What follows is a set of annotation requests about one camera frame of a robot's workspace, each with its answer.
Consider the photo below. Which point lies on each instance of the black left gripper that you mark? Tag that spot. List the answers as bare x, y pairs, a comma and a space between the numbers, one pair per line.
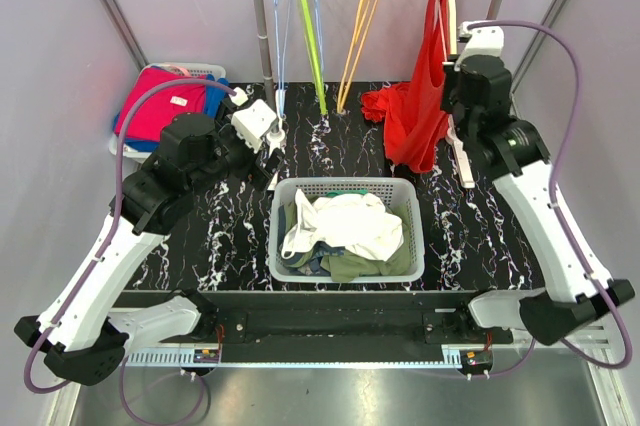
254, 172

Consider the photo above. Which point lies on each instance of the white tank top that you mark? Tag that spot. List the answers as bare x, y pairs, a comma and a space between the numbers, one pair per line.
358, 223

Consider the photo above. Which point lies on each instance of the navy blue tank top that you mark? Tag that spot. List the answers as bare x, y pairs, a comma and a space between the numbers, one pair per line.
313, 266

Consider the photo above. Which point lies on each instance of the olive green tank top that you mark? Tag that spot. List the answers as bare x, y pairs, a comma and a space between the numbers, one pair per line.
350, 266

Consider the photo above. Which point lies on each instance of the red tank top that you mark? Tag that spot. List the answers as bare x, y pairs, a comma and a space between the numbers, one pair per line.
411, 114

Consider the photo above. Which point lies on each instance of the light blue wire hanger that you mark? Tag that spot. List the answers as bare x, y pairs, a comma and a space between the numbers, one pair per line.
282, 15

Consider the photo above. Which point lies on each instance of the white hanger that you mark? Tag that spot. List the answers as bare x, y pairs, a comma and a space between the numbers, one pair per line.
446, 15

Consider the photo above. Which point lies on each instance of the lime green hanger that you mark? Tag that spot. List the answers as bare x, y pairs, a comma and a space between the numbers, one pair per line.
311, 44

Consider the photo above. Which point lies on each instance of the yellow plastic hanger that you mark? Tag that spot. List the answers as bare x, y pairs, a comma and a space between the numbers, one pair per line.
364, 16

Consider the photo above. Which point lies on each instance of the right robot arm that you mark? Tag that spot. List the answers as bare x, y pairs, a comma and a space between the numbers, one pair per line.
578, 290

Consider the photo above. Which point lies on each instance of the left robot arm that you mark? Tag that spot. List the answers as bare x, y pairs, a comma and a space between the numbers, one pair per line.
81, 339

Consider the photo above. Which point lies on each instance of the small white basket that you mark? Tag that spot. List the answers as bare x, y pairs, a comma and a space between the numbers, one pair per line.
198, 70

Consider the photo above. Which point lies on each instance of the white plastic mesh basket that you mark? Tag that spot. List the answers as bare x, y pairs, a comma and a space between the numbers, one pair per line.
392, 191

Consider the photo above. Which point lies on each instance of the folded clothes stack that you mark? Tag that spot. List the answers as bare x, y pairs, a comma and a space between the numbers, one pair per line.
157, 112

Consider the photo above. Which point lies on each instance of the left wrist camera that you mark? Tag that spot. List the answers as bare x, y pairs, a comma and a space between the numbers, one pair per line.
253, 122

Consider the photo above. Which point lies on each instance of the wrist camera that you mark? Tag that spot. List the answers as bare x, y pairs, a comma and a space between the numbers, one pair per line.
479, 40
253, 122

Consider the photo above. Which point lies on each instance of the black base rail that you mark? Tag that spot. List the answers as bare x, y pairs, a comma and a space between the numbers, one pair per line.
340, 329

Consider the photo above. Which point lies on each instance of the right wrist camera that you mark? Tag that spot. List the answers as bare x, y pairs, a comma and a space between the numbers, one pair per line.
479, 40

